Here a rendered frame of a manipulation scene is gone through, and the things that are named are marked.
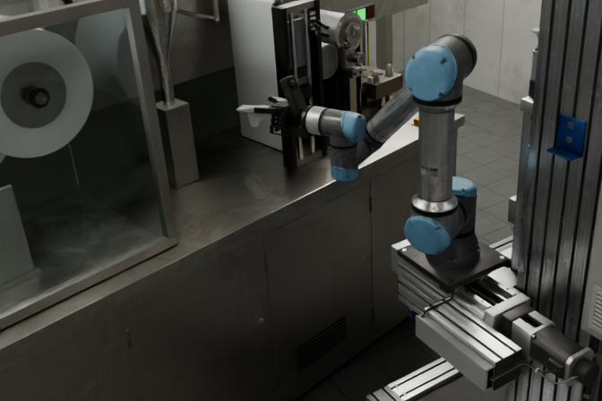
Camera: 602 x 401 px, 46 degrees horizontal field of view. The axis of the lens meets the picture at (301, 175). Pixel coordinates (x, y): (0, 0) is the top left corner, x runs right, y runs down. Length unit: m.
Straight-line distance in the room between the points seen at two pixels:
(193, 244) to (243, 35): 0.82
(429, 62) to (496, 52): 3.91
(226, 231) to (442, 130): 0.71
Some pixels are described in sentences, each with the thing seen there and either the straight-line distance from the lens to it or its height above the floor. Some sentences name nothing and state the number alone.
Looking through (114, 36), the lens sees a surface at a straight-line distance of 1.75.
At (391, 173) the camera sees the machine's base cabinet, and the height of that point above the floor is 0.80.
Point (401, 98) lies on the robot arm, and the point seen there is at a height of 1.28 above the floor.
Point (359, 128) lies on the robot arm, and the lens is 1.82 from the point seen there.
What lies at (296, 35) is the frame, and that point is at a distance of 2.27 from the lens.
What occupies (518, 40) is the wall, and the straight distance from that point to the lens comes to 5.35.
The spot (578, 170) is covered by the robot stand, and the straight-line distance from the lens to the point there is 1.80.
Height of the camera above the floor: 1.92
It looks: 26 degrees down
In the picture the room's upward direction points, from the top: 4 degrees counter-clockwise
